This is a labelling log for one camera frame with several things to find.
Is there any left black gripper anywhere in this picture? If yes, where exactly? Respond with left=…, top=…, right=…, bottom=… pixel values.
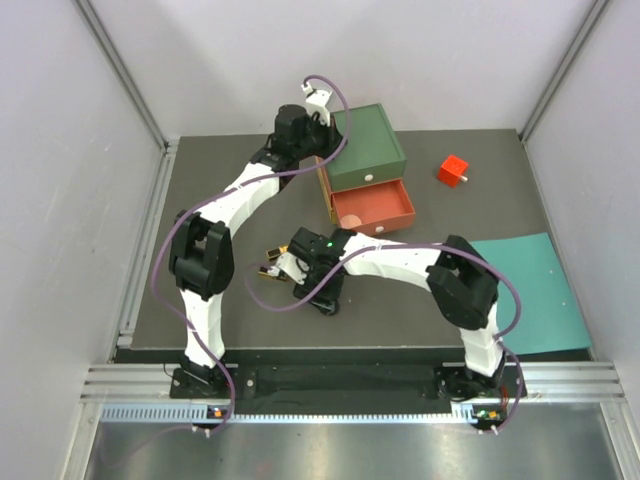
left=293, top=113, right=345, bottom=162

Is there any yellow drawer box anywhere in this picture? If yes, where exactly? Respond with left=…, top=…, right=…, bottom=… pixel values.
left=316, top=167, right=336, bottom=224

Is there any black round compact jar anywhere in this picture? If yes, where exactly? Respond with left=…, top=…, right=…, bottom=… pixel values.
left=313, top=298, right=340, bottom=316

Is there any gold black lipstick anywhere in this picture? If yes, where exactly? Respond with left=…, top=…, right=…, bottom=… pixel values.
left=266, top=245, right=288, bottom=262
left=258, top=265, right=290, bottom=282

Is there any pink makeup sponge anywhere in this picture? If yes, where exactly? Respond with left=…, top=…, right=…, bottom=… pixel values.
left=340, top=214, right=362, bottom=230

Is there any green drawer box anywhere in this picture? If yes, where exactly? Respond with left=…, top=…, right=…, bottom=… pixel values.
left=325, top=103, right=407, bottom=191

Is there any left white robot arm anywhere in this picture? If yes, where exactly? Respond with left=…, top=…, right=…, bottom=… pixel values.
left=169, top=105, right=343, bottom=397

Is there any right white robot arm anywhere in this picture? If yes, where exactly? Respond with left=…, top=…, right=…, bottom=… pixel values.
left=276, top=227, right=505, bottom=396

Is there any red cube with peg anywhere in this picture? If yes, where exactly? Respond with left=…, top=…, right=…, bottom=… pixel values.
left=437, top=155, right=469, bottom=188

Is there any teal mat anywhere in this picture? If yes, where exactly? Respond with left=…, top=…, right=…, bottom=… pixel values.
left=473, top=233, right=591, bottom=356

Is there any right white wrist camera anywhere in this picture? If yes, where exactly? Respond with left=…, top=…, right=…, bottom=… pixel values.
left=274, top=252, right=306, bottom=285

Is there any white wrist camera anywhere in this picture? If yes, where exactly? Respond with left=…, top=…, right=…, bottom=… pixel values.
left=274, top=252, right=306, bottom=285
left=301, top=83, right=333, bottom=127

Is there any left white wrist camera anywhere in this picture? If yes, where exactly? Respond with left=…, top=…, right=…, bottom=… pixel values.
left=301, top=83, right=333, bottom=127

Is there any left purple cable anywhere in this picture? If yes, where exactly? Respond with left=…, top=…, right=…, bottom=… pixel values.
left=149, top=74, right=351, bottom=435

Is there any purple cable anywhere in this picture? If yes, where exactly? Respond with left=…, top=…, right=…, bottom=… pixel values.
left=245, top=242, right=525, bottom=434
left=149, top=74, right=351, bottom=435

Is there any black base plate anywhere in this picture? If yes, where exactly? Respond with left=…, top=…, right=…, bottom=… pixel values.
left=170, top=363, right=526, bottom=406

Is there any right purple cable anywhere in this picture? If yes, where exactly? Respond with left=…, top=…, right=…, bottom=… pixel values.
left=245, top=242, right=525, bottom=434

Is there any grey slotted cable duct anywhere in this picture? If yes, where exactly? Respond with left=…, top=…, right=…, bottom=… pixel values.
left=100, top=403, right=481, bottom=425

